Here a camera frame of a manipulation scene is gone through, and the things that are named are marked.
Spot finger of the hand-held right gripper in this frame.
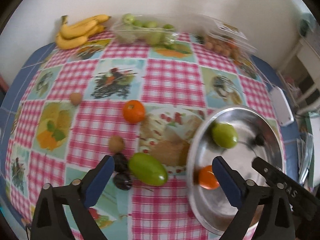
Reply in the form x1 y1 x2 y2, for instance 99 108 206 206
252 156 287 189

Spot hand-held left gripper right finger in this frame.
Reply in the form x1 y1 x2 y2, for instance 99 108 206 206
212 156 297 240

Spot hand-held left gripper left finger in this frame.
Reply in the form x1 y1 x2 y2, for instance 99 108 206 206
29 155 115 240

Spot orange tangerine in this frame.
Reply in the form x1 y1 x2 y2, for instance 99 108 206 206
197 165 220 190
122 100 146 124

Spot dark purple plum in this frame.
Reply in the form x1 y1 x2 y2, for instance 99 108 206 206
113 172 133 191
114 153 130 173
251 134 266 147

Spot single brown longan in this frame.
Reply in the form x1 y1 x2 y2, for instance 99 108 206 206
108 136 125 153
70 92 82 105

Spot large green oval fruit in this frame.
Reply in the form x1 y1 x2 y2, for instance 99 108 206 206
211 122 238 148
127 152 168 187

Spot round metal plate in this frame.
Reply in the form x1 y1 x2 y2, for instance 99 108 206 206
186 106 285 236

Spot pile of small green fruits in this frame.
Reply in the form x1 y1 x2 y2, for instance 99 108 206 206
122 14 175 45

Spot white plastic device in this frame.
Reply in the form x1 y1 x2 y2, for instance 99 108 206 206
271 86 295 127

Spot white shelf unit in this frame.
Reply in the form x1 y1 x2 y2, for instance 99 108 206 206
276 36 320 115

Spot pink checkered printed tablecloth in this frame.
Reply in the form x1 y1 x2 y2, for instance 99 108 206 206
0 29 300 240

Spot pile of brown longans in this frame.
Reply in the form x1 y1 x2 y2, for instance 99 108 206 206
204 35 240 60

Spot yellow banana bunch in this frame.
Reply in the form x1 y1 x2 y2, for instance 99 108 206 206
55 14 112 50

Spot clear plastic lidded box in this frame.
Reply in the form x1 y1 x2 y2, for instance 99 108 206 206
200 15 258 63

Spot clear plastic fruit tray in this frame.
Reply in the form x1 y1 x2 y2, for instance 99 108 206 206
111 14 180 47

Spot teal wall fixture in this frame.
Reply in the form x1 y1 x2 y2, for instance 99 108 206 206
300 12 316 33

